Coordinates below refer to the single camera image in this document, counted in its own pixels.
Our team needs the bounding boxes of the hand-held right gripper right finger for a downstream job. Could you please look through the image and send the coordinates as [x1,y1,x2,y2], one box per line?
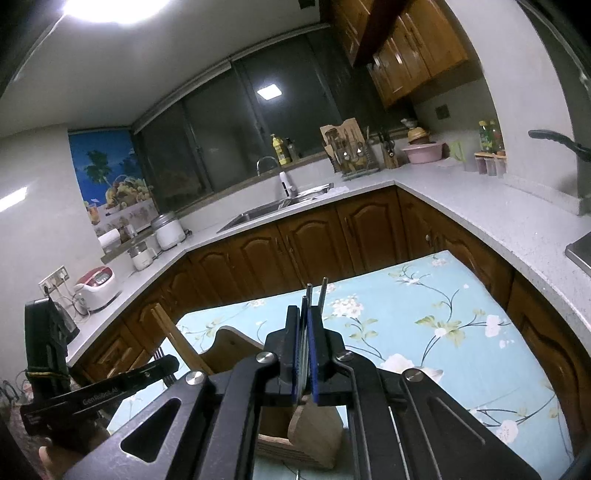
[307,307,542,480]

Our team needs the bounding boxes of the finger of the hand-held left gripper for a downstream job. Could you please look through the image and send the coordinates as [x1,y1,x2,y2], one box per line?
[115,354,181,396]

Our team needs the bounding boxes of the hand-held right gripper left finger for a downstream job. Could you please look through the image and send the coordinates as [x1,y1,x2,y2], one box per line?
[60,305,305,480]

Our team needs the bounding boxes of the silver metal fork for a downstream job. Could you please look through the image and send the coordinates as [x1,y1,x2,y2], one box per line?
[154,346,181,386]

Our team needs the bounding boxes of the wooden chopstick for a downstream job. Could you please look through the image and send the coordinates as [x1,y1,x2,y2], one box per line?
[150,302,188,366]
[159,318,200,371]

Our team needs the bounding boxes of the wooden utensil holder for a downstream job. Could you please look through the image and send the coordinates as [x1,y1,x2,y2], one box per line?
[196,325,345,469]

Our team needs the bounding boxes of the dish rack with utensils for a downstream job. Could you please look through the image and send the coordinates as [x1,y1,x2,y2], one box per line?
[320,117,380,178]

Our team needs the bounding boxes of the person's left hand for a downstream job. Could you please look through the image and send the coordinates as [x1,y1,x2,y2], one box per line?
[39,443,71,480]

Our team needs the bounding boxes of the pink white rice cooker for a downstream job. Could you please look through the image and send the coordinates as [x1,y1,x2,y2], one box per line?
[75,267,122,315]

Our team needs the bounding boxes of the floral blue tablecloth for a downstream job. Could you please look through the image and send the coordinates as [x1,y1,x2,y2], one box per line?
[106,249,575,480]

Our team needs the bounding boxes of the small white pot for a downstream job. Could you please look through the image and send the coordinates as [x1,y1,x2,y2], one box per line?
[129,241,155,271]

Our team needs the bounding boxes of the wooden lower kitchen cabinets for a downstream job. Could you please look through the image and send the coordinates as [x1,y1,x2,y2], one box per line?
[69,185,591,457]

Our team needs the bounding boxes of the wooden kitchen cabinets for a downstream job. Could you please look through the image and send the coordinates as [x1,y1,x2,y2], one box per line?
[69,185,591,457]
[323,0,483,109]

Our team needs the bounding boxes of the paper towel roll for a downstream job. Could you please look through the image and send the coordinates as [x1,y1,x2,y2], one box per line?
[98,229,122,254]

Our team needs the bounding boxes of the white lidded cooking pot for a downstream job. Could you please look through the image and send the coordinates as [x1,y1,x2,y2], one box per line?
[151,211,186,251]

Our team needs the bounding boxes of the steel kitchen sink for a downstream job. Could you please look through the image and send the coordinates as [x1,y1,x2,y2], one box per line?
[217,185,334,234]

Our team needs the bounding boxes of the yellow bottle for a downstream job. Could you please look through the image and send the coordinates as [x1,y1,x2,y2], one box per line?
[270,134,291,166]

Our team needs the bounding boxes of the grey kitchen countertop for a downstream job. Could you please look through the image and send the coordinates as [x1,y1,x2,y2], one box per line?
[65,154,591,365]

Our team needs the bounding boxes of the knife block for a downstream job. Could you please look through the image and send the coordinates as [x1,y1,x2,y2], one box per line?
[379,131,400,169]

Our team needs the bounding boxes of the dark kitchen window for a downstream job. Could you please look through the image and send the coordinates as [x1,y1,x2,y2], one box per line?
[131,28,416,213]

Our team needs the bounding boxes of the pink basin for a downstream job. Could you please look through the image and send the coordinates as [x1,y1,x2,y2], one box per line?
[401,142,445,164]

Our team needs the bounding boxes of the stack of bowls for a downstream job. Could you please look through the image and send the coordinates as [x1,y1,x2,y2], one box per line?
[401,119,431,146]

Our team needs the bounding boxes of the spice jar rack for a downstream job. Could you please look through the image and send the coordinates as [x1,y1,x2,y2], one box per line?
[473,152,508,178]

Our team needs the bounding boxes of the green drink bottle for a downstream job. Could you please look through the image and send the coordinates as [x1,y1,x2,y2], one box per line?
[478,120,504,155]

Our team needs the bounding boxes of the steel gas stove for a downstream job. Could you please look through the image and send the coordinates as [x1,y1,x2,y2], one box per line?
[566,231,591,278]

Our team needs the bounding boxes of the wooden upper kitchen cabinets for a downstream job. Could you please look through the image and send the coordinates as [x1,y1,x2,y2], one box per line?
[323,0,483,109]

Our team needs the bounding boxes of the ceiling lamp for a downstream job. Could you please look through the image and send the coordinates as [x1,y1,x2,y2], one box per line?
[60,0,169,26]

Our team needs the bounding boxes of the wall power socket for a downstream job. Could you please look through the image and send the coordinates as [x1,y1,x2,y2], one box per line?
[38,265,71,296]

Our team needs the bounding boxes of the beach fruit wall poster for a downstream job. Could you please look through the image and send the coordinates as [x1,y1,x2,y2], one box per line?
[68,129,155,238]

